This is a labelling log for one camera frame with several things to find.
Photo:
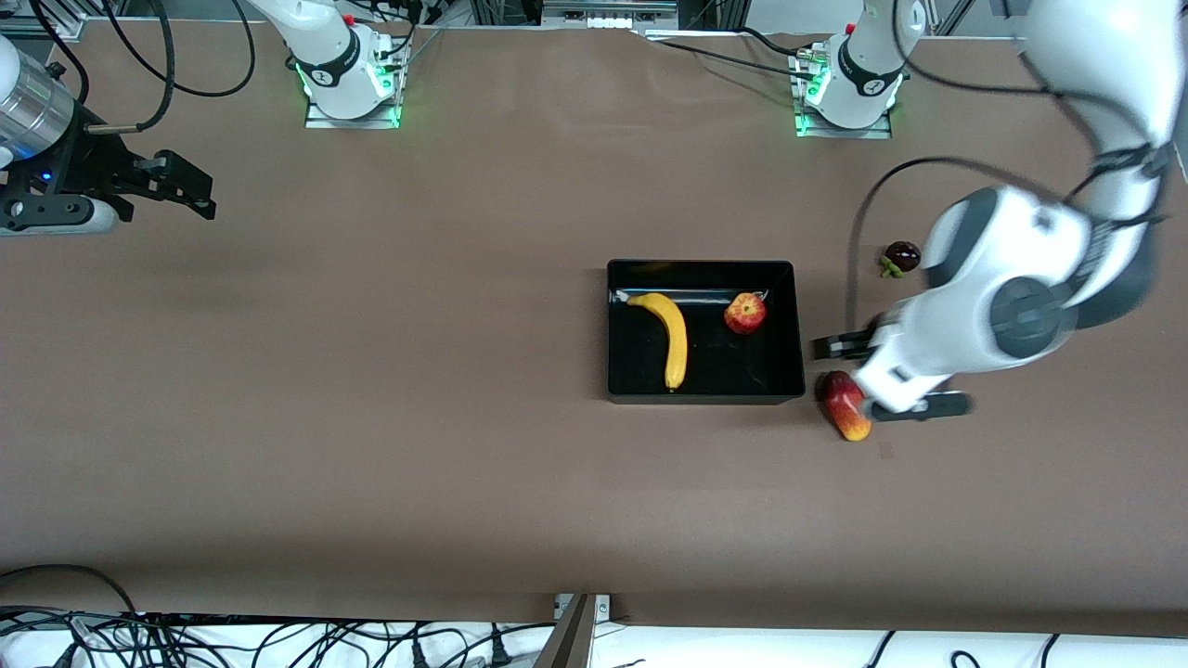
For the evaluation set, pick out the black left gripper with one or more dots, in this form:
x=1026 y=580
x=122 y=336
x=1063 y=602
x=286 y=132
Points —
x=865 y=344

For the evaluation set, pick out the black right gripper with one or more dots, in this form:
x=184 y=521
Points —
x=83 y=165

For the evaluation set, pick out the red yellow apple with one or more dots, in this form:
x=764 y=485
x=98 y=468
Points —
x=745 y=314

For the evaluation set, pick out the black plastic box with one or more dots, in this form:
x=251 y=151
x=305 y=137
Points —
x=705 y=371

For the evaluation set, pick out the yellow banana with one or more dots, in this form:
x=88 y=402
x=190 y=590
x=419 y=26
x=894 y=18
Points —
x=677 y=343

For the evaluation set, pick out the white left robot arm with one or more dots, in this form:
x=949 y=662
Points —
x=1002 y=250

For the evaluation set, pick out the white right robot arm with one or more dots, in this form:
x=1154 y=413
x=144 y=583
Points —
x=325 y=46

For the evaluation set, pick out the red yellow mango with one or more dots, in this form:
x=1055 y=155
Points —
x=840 y=410

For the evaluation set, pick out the dark purple mangosteen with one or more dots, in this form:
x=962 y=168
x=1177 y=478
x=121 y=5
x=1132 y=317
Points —
x=903 y=255

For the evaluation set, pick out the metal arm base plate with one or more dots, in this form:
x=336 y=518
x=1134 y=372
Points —
x=320 y=119
x=877 y=132

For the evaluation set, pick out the metal table edge bracket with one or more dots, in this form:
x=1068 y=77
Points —
x=575 y=640

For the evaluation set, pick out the grey metal frame rail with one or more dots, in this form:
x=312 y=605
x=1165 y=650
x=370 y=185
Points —
x=608 y=9

